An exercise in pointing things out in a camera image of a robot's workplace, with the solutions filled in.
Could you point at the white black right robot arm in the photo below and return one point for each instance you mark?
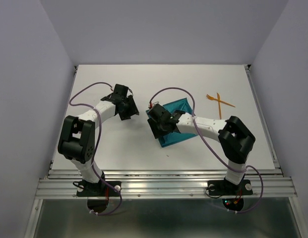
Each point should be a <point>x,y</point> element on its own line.
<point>235,138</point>

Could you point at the aluminium front rail frame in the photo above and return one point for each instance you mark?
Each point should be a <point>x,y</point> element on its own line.
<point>163,184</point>

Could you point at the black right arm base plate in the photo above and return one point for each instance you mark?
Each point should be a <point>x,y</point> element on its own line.
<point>226,188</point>

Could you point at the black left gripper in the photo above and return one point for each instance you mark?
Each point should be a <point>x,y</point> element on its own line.
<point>133,109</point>

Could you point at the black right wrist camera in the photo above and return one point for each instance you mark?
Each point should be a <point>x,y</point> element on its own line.
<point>158,113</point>

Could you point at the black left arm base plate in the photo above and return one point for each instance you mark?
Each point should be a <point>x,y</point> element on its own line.
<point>87,189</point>

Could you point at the orange plastic knife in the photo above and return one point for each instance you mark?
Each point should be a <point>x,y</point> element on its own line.
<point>219,105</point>

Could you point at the orange plastic fork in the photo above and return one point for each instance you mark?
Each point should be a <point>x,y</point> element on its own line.
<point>215,99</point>

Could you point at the teal cloth napkin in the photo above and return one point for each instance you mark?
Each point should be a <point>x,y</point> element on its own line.
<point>174,137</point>

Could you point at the aluminium right side rail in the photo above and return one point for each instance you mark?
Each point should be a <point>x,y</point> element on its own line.
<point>263,121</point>

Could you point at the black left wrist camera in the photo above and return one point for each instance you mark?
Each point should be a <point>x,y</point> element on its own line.
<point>120,91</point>

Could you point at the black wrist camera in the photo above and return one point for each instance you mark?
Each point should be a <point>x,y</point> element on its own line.
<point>120,91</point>
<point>158,113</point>

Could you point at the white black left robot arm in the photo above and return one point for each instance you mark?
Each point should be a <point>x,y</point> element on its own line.
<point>77,139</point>

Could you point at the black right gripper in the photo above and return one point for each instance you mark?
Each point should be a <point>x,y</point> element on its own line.
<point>156,132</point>

